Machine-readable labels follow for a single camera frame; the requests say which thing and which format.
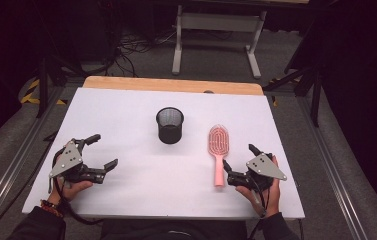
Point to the pink hairbrush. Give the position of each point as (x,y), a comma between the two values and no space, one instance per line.
(219,146)

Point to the person's right hand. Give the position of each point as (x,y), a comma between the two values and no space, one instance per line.
(265,196)

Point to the grey metal table frame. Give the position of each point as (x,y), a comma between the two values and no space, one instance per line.
(219,33)

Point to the person's left hand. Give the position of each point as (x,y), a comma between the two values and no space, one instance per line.
(67,190)

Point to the grey metal floor rail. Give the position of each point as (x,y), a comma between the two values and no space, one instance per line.
(9,166)
(332,170)

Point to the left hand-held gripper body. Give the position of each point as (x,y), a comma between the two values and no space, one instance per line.
(71,160)

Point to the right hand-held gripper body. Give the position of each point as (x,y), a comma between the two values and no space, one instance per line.
(259,171)

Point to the person's dark clothed lap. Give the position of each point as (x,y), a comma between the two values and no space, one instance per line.
(172,230)

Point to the black tripod stand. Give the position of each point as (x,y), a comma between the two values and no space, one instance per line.
(47,73)
(304,80)

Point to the wooden table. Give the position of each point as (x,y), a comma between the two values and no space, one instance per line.
(162,85)

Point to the yellow black hazard tape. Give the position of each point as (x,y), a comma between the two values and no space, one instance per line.
(34,93)

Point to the black mesh pen holder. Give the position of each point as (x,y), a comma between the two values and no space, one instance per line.
(169,126)

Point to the white table mat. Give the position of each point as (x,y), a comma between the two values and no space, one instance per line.
(162,180)

